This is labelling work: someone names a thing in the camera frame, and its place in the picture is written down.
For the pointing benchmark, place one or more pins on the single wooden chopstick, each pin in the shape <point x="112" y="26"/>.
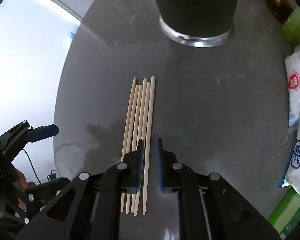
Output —
<point x="150" y="120"/>

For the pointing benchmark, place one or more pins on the person's left hand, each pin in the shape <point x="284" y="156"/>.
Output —
<point x="22" y="180"/>

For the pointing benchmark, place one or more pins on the green sugar bag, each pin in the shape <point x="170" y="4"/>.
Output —
<point x="287" y="212"/>

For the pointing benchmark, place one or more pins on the clear bag with red label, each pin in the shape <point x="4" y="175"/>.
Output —
<point x="297" y="92"/>

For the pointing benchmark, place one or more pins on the black cylindrical utensil holder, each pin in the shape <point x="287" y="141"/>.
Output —
<point x="195" y="5"/>

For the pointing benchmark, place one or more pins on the bundle of wooden chopsticks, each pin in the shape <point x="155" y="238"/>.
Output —
<point x="140" y="110"/>

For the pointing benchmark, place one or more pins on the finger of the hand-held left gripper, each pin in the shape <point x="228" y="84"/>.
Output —
<point x="43" y="132"/>
<point x="47" y="187"/>

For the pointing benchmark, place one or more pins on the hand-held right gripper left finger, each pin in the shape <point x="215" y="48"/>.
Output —
<point x="140" y="160"/>

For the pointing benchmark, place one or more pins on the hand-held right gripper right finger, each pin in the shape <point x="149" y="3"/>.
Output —
<point x="160" y="165"/>

